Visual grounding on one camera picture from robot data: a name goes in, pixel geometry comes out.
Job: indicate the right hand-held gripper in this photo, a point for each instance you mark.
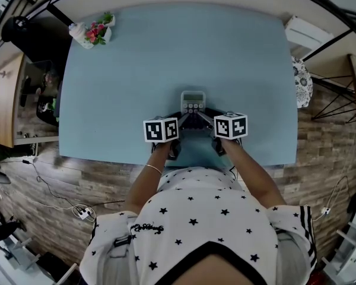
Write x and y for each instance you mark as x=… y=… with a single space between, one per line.
x=231 y=126

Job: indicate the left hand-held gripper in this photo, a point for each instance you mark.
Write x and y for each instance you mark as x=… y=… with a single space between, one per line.
x=160 y=129

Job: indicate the white calculator with round keys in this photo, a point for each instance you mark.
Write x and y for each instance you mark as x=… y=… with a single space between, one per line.
x=193 y=95

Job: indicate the person's right forearm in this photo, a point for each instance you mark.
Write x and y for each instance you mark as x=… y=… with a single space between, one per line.
x=255 y=177

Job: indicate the person's left forearm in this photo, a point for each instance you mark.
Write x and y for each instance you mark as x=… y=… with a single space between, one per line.
x=145 y=186

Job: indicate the white star-print shirt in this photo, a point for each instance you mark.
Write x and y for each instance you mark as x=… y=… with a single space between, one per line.
x=201 y=212

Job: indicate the floral patterned seat cushion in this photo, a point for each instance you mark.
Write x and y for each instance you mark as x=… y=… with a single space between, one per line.
x=302 y=82

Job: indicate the white pot with pink flowers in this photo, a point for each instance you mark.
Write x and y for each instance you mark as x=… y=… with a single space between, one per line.
x=96 y=33

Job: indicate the white wooden chair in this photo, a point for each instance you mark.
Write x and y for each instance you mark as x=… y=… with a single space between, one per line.
x=307 y=34

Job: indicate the white ribbed vase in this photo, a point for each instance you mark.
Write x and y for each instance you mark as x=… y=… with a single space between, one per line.
x=78 y=33

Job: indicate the black bag with green patch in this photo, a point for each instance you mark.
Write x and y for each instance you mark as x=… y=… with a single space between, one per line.
x=47 y=111

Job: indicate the white power strip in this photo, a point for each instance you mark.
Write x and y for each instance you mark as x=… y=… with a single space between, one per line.
x=84 y=213

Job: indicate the black clip on shirt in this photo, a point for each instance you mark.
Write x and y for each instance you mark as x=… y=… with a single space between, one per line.
x=121 y=241

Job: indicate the small white plug adapter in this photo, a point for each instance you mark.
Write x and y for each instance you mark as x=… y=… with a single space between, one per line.
x=325 y=210

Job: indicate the black office chair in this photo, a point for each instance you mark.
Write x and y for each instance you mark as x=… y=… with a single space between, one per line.
x=35 y=43

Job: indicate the light wooden desk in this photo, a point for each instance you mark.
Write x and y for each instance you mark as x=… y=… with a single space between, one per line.
x=1 y=99

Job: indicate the white metal rack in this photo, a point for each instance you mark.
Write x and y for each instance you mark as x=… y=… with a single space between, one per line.
x=353 y=248

